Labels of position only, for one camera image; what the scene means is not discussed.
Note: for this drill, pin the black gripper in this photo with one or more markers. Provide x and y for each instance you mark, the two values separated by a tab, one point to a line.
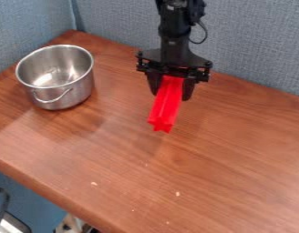
174	60

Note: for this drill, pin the red plastic block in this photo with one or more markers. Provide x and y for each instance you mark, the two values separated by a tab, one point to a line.
168	104

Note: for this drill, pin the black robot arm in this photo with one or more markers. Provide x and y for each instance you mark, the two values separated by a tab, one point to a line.
181	18

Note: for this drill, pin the metal pot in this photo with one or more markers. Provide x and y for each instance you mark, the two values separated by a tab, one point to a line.
57	76

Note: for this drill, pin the grey device below table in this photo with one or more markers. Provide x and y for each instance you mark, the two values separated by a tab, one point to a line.
14	225

